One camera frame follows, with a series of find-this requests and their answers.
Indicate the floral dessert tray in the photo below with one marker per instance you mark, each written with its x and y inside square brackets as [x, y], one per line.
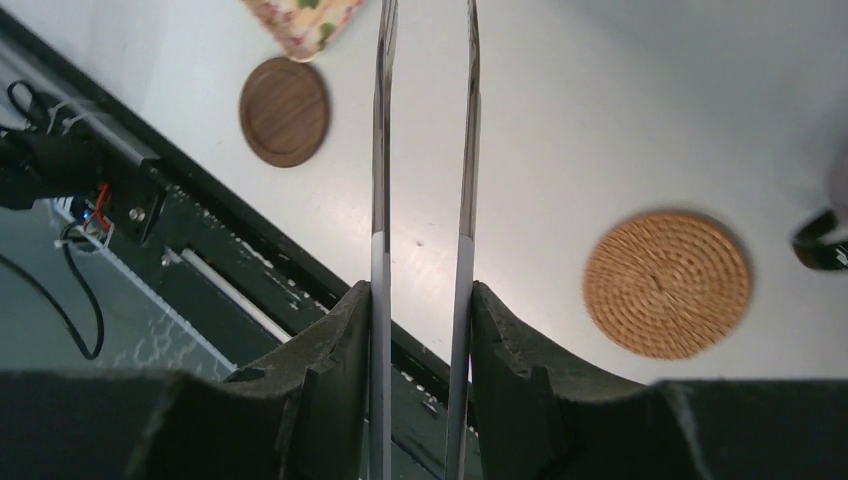
[303, 28]

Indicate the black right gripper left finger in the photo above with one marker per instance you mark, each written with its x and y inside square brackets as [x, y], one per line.
[295, 413]

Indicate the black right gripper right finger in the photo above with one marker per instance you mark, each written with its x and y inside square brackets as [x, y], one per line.
[542, 412]

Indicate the woven rattan coaster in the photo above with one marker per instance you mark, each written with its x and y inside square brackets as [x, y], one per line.
[667, 284]

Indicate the dark wooden coaster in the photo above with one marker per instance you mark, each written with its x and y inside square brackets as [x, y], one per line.
[284, 112]

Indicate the silver metal tongs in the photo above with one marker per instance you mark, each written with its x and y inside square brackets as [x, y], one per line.
[380, 423]

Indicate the purple mug black handle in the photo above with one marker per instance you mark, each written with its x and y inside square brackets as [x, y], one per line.
[809, 243]

